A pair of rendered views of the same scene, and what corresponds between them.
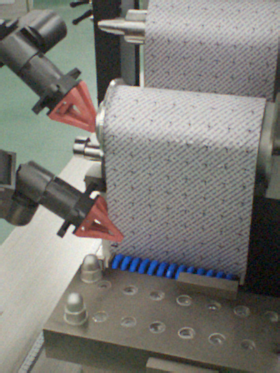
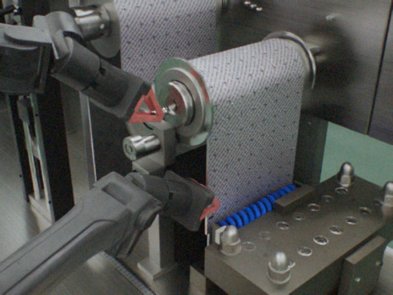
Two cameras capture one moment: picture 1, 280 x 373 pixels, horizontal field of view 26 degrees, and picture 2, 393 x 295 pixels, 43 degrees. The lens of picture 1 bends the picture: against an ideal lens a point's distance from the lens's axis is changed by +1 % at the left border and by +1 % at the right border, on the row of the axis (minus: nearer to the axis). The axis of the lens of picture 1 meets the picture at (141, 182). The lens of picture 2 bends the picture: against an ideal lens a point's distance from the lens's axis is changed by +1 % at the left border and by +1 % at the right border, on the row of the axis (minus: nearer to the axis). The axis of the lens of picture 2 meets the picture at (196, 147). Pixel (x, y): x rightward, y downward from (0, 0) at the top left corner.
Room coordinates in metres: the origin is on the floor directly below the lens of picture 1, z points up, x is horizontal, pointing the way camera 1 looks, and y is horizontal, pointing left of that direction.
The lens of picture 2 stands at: (0.47, 0.68, 1.56)
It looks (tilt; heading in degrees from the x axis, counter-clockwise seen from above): 27 degrees down; 302
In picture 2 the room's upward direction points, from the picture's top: 1 degrees clockwise
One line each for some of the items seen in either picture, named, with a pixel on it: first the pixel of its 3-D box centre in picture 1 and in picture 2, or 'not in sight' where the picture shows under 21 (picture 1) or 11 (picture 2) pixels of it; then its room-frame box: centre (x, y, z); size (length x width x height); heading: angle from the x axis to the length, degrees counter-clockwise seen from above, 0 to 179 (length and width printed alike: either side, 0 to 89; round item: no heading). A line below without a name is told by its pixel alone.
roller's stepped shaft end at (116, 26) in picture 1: (113, 26); not in sight; (1.16, 0.05, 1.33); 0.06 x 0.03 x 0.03; 74
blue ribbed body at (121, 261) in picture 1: (174, 273); (261, 209); (0.79, -0.05, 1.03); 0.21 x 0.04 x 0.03; 74
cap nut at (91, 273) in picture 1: (91, 266); (230, 237); (0.78, 0.08, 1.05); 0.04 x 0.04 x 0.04
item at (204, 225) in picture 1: (176, 226); (253, 168); (0.81, -0.06, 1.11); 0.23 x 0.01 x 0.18; 74
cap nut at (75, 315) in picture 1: (75, 305); (279, 264); (0.68, 0.10, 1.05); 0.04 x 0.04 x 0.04
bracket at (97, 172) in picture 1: (105, 209); (154, 202); (0.94, 0.07, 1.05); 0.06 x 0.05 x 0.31; 74
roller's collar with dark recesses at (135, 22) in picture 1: (143, 27); (87, 23); (1.14, -0.01, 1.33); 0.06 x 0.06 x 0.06; 74
